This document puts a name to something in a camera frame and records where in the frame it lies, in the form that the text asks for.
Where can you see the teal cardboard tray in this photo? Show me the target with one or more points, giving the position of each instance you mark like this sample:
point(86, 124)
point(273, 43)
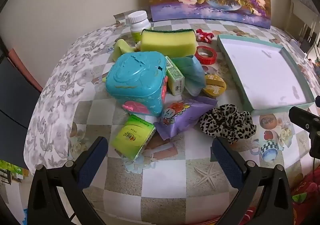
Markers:
point(262, 72)

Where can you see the yellow and green sponge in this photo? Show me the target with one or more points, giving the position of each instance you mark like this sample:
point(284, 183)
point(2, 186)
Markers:
point(167, 43)

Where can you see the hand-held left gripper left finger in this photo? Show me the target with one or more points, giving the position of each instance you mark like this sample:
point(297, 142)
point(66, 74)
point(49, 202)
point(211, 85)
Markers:
point(92, 162)

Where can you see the checkered printed table cover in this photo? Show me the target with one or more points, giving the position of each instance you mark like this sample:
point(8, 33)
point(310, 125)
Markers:
point(175, 185)

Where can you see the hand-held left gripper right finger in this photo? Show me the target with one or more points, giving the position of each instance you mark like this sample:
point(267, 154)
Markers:
point(228, 162)

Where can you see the leopard print scrunchie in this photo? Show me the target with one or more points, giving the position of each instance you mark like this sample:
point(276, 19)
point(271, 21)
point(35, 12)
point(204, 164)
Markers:
point(225, 122)

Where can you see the blue face mask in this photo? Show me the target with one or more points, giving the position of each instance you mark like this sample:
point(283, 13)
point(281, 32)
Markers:
point(192, 72)

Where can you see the red cloth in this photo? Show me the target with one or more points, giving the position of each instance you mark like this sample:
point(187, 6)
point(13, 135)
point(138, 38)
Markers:
point(307, 190)

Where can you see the dark cabinet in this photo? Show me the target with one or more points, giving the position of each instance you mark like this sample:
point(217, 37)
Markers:
point(12, 105)

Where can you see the yellow-green cloth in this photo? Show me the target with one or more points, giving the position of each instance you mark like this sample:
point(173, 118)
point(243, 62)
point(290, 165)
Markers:
point(121, 48)

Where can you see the white chair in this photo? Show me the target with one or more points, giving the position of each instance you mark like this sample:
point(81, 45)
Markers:
point(297, 14)

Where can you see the teal plastic toy box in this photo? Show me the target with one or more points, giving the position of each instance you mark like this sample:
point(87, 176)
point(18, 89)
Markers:
point(132, 77)

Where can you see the green tissue packet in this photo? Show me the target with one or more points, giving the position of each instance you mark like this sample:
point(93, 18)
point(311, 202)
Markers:
point(130, 137)

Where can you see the red tape roll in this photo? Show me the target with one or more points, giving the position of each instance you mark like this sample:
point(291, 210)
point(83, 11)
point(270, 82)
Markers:
point(208, 61)

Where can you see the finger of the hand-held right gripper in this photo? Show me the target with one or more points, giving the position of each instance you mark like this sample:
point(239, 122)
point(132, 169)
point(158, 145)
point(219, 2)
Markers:
point(318, 100)
point(302, 117)

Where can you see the grey floral tablecloth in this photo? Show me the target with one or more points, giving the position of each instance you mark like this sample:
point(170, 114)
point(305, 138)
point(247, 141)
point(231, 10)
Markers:
point(57, 84)

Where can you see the white pill bottle green label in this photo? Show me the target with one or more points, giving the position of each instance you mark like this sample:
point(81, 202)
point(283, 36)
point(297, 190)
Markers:
point(140, 24)

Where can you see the small green carton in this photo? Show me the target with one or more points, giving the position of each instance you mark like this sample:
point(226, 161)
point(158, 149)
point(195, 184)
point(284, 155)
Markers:
point(175, 77)

